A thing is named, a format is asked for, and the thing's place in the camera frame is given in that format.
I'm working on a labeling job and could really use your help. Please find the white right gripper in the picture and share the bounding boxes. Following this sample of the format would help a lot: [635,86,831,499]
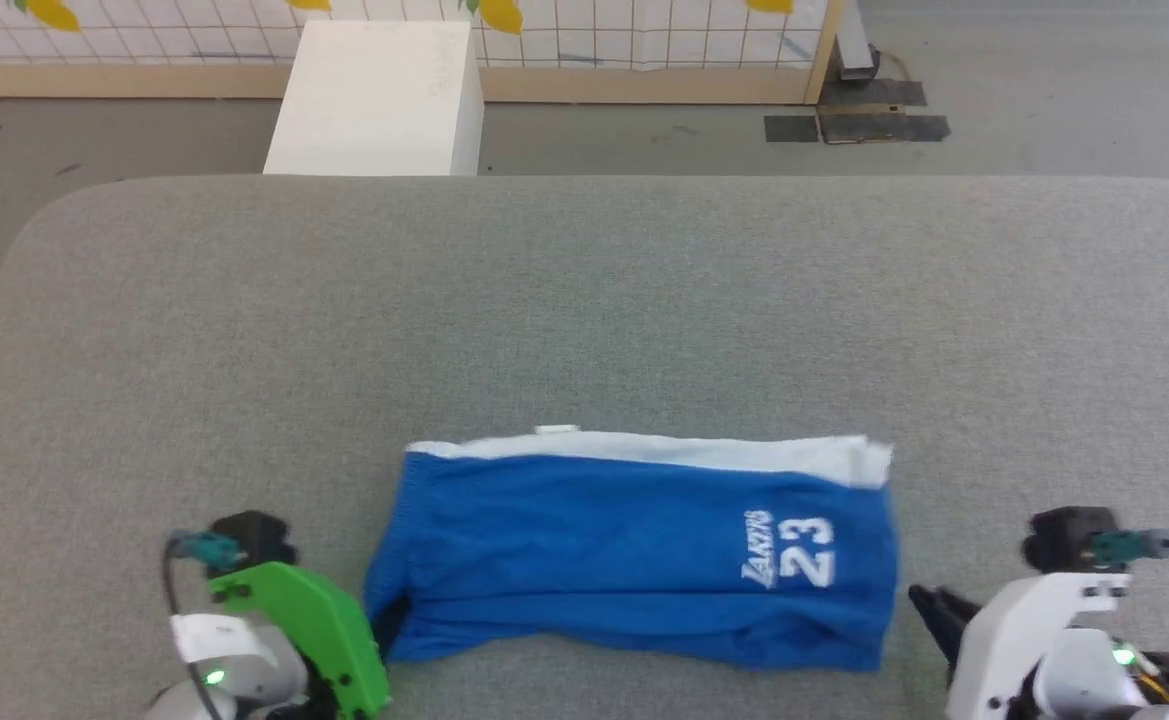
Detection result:
[907,573,1132,720]

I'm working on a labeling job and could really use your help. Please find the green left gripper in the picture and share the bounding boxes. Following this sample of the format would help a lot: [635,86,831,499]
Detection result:
[209,562,411,720]

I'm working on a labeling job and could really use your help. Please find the blue and white basketball shorts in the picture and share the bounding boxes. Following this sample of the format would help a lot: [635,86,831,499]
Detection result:
[364,425,900,673]

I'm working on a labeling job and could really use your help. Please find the long black floor plate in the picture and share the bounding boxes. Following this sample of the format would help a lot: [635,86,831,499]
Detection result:
[819,112,951,143]

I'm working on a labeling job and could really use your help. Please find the white box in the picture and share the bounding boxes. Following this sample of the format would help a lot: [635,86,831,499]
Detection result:
[263,20,486,178]

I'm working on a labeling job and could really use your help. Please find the black floor plate under support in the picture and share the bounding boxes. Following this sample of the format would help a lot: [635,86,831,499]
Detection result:
[819,78,928,109]

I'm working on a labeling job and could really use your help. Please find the grey metal panel support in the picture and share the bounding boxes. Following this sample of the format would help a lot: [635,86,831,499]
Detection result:
[837,0,881,81]

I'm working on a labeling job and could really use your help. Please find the lemon print grid panel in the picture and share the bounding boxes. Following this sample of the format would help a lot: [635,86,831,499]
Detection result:
[0,0,845,106]

